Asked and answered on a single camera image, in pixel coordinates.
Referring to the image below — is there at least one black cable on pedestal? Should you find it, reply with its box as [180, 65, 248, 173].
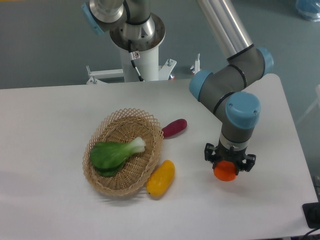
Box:
[127, 39, 145, 82]

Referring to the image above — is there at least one green bok choy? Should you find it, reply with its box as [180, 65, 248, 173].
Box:
[89, 137, 146, 177]

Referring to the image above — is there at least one yellow mango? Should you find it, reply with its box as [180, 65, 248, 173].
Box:
[146, 160, 176, 197]

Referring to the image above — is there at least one woven wicker basket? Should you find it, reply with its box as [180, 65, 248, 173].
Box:
[82, 108, 164, 197]

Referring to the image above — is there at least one blue object top right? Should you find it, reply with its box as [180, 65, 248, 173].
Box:
[295, 0, 320, 22]

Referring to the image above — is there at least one black device at table corner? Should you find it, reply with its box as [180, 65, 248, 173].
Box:
[302, 202, 320, 229]

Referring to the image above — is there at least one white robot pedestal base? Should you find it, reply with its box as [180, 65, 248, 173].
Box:
[85, 12, 203, 85]

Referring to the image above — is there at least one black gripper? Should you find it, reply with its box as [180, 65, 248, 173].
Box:
[204, 138, 256, 176]

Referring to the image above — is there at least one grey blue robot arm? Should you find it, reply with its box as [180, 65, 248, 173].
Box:
[81, 0, 274, 181]

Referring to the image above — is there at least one white frame at right edge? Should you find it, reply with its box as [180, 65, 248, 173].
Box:
[295, 84, 320, 125]

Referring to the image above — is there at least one orange fruit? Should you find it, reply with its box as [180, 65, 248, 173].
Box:
[213, 160, 237, 182]

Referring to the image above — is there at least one purple sweet potato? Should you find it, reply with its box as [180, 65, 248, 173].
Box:
[162, 118, 188, 139]

